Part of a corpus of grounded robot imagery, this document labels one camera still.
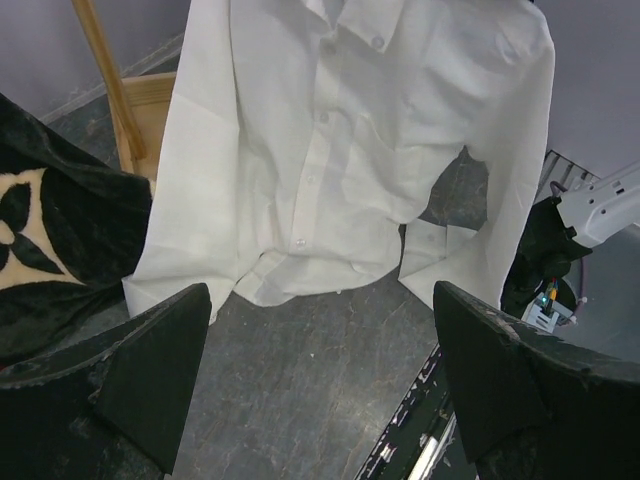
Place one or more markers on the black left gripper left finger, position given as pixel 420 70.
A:
pixel 113 406

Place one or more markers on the white dress shirt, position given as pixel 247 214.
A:
pixel 316 146

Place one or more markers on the black beige patterned fleece blanket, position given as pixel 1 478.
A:
pixel 71 229

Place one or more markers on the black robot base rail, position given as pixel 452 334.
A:
pixel 415 425

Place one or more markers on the wooden clothes rack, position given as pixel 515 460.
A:
pixel 139 105

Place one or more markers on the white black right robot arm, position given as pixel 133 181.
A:
pixel 564 228

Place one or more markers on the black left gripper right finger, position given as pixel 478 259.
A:
pixel 594 432

